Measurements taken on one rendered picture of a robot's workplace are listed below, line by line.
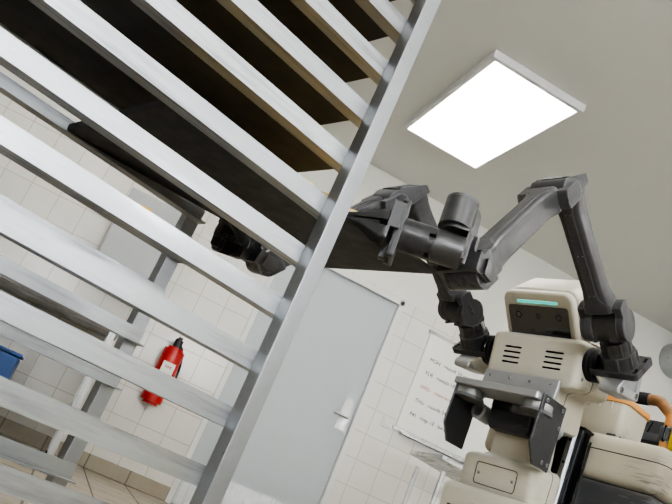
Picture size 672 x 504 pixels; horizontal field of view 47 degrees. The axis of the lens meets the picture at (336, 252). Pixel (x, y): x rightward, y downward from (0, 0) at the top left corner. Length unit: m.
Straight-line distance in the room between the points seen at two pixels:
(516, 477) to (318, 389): 4.11
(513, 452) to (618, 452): 0.29
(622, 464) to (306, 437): 4.04
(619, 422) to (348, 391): 4.00
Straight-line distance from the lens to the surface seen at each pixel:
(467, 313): 2.09
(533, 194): 1.58
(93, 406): 1.52
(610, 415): 2.24
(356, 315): 6.10
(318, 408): 5.96
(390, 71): 1.33
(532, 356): 2.03
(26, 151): 1.01
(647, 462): 2.10
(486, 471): 1.99
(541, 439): 1.87
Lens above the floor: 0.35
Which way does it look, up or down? 18 degrees up
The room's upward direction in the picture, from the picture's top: 24 degrees clockwise
